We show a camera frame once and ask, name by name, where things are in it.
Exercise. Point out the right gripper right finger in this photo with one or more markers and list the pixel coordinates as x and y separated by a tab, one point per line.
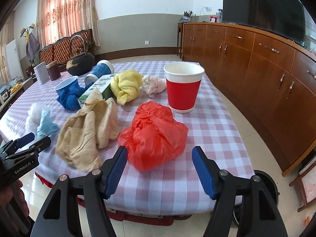
259	213

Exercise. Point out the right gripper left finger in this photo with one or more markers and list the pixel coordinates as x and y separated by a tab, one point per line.
59	215

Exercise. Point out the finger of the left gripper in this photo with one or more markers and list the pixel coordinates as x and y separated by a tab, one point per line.
13	146
36	147

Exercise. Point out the light blue white bag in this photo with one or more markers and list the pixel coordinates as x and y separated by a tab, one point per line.
40	122

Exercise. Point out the blue cloth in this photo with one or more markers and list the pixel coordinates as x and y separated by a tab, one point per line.
69	98

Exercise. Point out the beige cloth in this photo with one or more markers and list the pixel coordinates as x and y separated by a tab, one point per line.
91	129

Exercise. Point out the blue plastic cup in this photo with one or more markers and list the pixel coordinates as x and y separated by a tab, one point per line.
65	84

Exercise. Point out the green white carton box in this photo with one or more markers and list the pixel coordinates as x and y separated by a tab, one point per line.
102	85

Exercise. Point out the blue patterned paper cup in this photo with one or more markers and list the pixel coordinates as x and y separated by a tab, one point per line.
103	67

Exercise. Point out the yellow towel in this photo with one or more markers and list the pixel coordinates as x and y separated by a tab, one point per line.
125	86

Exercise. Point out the red plastic bag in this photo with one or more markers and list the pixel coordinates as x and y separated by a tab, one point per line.
154	137

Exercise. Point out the white tissue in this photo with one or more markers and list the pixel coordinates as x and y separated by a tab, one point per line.
152	85

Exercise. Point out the red paper cup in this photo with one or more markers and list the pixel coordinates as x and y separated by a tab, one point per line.
183	80

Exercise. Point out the person's left hand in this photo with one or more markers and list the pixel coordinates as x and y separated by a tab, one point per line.
7	196

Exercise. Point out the wooden side stand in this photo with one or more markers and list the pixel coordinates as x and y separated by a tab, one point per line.
305	181

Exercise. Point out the dark red tea canister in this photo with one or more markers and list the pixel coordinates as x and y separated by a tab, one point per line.
53	70

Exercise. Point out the black cast iron teapot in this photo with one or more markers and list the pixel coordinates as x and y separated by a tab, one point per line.
81	63

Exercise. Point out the coat rack with clothes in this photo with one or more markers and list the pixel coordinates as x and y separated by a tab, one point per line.
32	44

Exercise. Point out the wooden carved sofa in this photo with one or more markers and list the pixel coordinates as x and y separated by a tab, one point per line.
67	47

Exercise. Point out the checkered tablecloth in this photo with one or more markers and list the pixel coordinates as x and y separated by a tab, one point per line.
171	189

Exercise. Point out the patterned curtain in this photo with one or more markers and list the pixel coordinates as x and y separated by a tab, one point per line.
56	19

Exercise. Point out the wooden sideboard cabinet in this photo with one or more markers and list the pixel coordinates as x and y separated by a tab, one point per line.
270	79

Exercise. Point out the small wooden corner table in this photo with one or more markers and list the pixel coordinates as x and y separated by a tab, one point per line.
179	39

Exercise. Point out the potted plant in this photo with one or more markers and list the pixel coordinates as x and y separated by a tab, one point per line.
188	16

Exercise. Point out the black television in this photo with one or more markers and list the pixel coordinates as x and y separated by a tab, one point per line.
282	17

